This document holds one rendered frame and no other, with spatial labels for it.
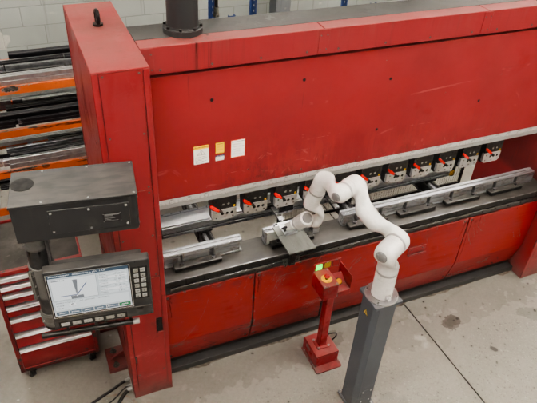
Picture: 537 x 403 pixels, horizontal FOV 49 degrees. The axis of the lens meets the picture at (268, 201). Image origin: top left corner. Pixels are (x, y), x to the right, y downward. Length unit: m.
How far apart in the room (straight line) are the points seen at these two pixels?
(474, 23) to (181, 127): 1.78
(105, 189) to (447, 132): 2.36
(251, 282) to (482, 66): 1.97
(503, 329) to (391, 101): 2.16
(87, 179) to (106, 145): 0.28
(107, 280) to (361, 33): 1.79
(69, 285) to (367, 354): 1.82
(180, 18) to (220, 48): 0.23
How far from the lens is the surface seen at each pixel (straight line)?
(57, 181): 2.57
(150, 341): 3.73
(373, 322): 3.46
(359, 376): 3.84
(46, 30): 7.25
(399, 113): 3.69
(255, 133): 3.24
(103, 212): 2.49
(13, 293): 3.75
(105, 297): 2.80
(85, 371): 4.33
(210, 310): 3.85
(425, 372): 4.44
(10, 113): 4.88
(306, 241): 3.66
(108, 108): 2.69
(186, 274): 3.60
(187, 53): 2.88
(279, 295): 4.01
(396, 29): 3.37
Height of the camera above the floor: 3.40
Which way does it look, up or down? 37 degrees down
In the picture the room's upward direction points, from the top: 4 degrees clockwise
